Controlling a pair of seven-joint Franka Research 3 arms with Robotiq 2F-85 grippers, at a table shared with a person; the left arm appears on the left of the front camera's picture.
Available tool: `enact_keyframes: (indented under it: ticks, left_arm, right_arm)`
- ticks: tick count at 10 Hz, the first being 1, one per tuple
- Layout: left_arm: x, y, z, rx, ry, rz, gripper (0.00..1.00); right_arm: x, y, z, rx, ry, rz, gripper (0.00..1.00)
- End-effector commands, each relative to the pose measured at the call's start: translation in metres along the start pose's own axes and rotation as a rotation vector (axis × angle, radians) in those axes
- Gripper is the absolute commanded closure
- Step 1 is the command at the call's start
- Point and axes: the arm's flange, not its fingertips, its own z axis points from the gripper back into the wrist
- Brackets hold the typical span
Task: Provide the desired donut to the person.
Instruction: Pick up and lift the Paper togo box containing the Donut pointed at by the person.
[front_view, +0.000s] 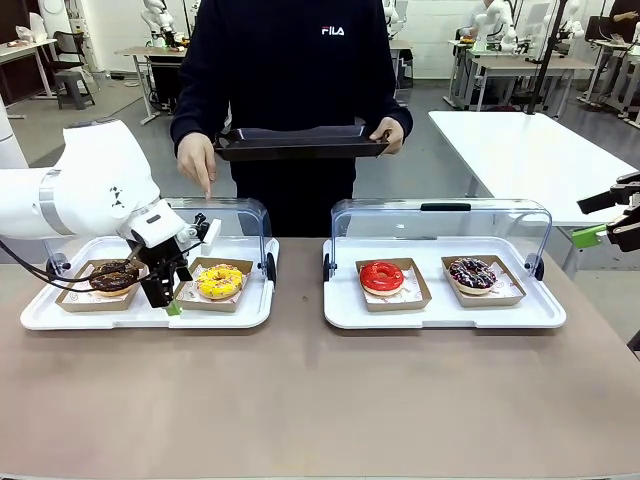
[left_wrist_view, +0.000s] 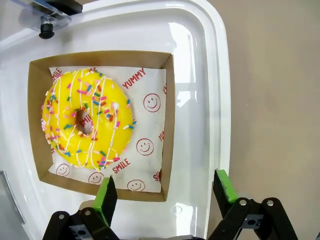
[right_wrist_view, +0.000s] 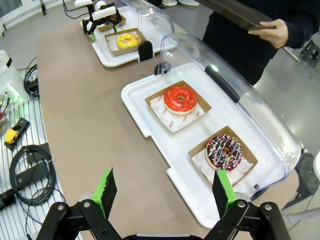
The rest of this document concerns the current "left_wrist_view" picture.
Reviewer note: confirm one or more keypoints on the yellow sprinkled donut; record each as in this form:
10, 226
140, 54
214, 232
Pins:
110, 140

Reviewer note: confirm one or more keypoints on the white plastic container base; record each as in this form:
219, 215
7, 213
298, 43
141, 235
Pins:
195, 75

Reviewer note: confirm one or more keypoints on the white printed paper liner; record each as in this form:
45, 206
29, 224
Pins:
147, 125

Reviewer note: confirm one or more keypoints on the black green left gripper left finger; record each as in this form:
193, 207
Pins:
107, 197

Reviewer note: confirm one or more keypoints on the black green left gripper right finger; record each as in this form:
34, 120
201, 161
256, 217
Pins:
223, 190

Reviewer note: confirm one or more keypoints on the brown cardboard donut box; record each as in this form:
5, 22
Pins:
37, 112

